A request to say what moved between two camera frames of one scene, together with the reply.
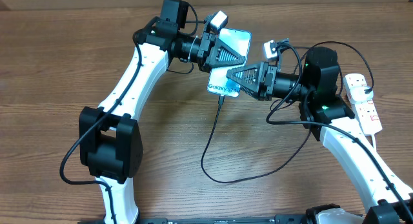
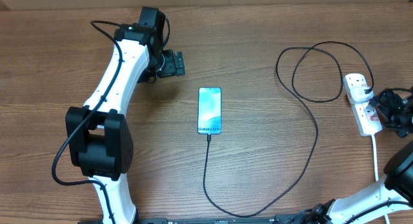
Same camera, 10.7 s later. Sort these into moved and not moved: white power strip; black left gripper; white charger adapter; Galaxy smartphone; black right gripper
Moved: Galaxy smartphone; black left gripper; black right gripper
Not moved: white power strip; white charger adapter
